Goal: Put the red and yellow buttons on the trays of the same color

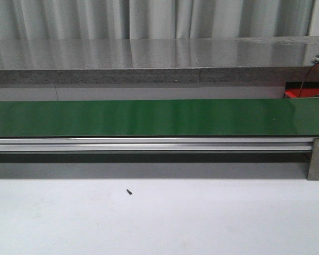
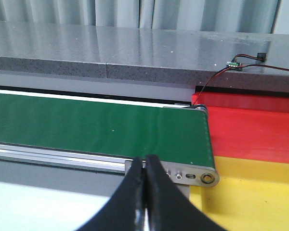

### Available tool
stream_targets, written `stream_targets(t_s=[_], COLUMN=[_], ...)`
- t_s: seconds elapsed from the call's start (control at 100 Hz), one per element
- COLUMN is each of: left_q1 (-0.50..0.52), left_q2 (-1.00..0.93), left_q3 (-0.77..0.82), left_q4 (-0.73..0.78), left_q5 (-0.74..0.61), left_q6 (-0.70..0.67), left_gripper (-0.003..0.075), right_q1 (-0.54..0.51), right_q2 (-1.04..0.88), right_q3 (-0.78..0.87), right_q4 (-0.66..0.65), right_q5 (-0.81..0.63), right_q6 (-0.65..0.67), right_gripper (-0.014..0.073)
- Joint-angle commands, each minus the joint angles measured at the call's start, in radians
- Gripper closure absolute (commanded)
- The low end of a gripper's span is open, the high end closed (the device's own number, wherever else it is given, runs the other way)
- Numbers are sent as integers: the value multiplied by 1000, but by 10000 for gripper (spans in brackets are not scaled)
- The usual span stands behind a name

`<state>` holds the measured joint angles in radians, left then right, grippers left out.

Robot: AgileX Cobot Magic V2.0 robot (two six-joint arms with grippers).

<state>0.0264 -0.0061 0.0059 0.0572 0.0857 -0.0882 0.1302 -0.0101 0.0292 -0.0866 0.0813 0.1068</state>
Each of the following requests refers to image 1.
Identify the green conveyor belt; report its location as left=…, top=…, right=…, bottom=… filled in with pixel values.
left=0, top=98, right=319, bottom=137

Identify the red plastic tray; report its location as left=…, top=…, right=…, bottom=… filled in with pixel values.
left=284, top=82, right=319, bottom=98

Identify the grey stone counter ledge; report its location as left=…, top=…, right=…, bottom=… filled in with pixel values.
left=0, top=36, right=319, bottom=84

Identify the grey curtain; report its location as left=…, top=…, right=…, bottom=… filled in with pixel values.
left=0, top=1, right=314, bottom=40

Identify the aluminium conveyor side rail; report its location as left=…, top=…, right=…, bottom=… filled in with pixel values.
left=0, top=137, right=314, bottom=152

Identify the red and black wire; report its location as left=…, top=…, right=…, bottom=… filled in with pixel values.
left=297, top=49, right=319, bottom=98

